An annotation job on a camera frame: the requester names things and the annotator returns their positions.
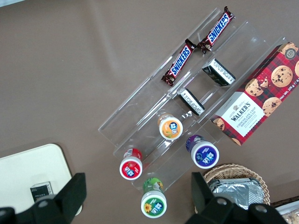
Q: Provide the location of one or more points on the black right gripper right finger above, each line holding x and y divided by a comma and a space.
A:
202, 196

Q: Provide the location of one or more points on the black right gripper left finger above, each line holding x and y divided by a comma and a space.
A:
70, 193

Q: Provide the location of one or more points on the light tan wicker basket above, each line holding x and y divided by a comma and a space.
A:
233, 169

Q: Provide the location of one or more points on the cream plastic tray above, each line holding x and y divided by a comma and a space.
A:
28, 163

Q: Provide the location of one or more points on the small black box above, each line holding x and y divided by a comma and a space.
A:
40, 190

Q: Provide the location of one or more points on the silver foil container stack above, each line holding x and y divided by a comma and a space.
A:
233, 193

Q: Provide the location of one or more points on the purple lid yogurt cup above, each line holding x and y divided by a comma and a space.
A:
205, 156

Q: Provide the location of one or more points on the green lid yogurt cup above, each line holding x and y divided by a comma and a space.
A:
153, 205

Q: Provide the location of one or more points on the red lid yogurt cup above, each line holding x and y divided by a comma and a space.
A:
130, 169

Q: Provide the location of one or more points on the orange lid yogurt cup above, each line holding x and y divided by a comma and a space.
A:
171, 128

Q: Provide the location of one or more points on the clear cookie package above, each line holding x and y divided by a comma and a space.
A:
292, 215

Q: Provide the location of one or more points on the small black white carton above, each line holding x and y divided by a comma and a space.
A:
191, 102
218, 73

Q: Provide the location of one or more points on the red tartan Walkers shortbread box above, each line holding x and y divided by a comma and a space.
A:
252, 105

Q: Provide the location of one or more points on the clear acrylic tiered display stand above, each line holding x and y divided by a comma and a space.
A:
140, 105

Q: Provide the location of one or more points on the Snickers chocolate bar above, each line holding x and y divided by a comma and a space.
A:
218, 29
180, 61

